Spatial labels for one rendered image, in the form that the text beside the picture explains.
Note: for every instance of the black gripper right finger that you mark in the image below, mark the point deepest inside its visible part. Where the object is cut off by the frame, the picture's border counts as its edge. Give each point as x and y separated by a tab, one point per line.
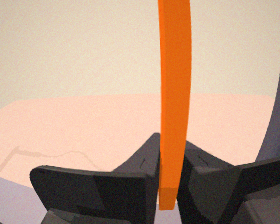
210	188

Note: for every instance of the orange handle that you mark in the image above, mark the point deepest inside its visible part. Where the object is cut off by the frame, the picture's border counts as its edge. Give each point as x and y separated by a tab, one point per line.
176	64

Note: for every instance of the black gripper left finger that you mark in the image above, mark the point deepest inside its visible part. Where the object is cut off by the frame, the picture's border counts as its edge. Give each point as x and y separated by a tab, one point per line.
127	193

